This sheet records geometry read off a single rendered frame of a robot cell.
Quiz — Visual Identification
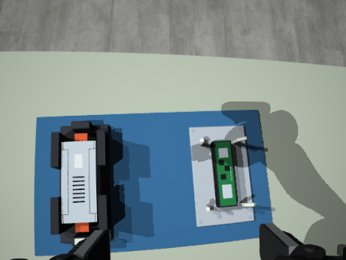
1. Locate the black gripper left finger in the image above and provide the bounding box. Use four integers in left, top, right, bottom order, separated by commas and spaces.
49, 230, 111, 260

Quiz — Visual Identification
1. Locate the blue flat plate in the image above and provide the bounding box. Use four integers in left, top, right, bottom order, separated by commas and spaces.
34, 110, 272, 256

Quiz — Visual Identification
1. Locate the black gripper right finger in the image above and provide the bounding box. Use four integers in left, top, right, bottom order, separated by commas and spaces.
259, 223, 346, 260

